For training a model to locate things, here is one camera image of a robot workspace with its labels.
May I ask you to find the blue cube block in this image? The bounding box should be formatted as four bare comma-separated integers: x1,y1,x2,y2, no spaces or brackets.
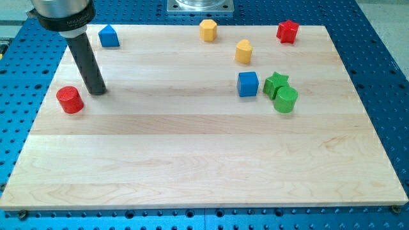
236,72,259,97

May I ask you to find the blue perforated table plate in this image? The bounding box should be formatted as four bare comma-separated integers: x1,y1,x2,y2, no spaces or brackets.
1,1,408,229

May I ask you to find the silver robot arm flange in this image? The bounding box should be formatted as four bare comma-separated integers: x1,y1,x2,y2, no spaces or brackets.
26,0,96,38

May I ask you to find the green star block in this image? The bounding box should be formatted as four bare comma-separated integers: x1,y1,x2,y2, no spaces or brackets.
263,72,289,100

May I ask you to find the light wooden board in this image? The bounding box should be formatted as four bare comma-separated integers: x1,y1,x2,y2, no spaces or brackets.
1,25,408,210

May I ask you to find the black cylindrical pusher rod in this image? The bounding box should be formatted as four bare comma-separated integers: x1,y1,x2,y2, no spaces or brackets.
66,33,107,95

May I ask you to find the yellow heart block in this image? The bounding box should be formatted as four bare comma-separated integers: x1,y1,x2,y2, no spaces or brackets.
235,40,253,64

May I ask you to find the red star block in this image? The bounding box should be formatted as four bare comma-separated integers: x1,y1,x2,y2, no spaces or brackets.
276,20,300,44

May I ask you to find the yellow hexagon block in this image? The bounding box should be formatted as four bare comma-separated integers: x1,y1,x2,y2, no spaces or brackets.
199,19,217,42

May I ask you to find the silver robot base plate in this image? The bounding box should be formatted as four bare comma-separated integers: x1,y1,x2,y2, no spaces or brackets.
166,0,235,13

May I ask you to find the blue triangular prism block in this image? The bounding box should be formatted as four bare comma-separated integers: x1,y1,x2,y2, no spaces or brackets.
98,25,120,47

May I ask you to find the green cylinder block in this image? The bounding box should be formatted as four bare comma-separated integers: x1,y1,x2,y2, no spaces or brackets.
274,86,298,113

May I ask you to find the red cylinder block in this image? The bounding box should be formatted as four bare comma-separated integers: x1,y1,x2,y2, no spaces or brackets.
56,86,84,114

